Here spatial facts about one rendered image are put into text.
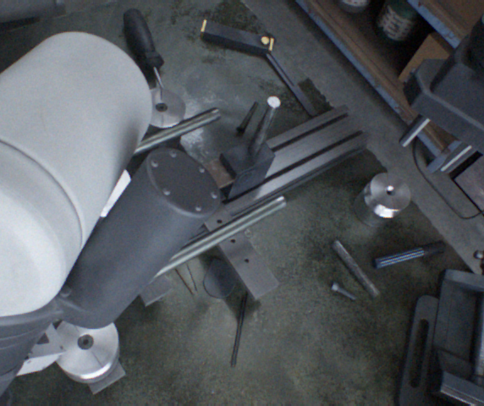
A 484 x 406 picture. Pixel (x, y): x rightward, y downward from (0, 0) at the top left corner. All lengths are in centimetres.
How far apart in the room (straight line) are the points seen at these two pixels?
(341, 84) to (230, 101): 142
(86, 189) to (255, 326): 36
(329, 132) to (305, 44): 153
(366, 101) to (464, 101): 157
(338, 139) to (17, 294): 49
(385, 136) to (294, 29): 62
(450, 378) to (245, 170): 29
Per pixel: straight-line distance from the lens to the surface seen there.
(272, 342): 51
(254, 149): 48
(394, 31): 207
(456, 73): 45
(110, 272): 21
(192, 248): 42
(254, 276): 47
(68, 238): 16
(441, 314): 59
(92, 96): 20
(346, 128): 62
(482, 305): 61
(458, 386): 54
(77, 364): 39
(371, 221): 59
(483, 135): 47
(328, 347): 52
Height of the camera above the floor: 136
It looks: 61 degrees down
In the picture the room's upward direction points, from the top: 23 degrees clockwise
